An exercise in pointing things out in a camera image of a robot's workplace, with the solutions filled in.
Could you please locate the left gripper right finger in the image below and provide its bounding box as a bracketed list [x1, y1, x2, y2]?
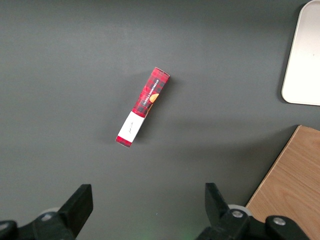
[194, 183, 313, 240]

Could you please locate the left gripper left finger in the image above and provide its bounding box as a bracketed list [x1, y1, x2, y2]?
[0, 184, 94, 240]

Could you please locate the white rectangular tray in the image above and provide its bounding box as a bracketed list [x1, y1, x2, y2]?
[281, 0, 320, 106]

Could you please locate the wooden drawer cabinet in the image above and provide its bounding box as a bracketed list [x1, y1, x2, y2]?
[245, 124, 320, 240]

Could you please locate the red plaid cookie box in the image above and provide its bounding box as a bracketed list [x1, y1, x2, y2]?
[115, 66, 172, 149]

